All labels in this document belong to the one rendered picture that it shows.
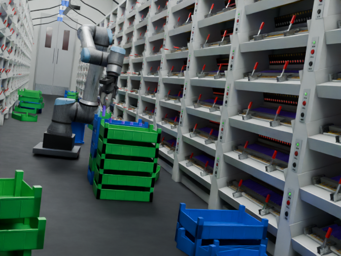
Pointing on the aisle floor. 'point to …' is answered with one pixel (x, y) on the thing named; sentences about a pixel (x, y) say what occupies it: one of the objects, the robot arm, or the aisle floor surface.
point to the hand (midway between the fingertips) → (104, 105)
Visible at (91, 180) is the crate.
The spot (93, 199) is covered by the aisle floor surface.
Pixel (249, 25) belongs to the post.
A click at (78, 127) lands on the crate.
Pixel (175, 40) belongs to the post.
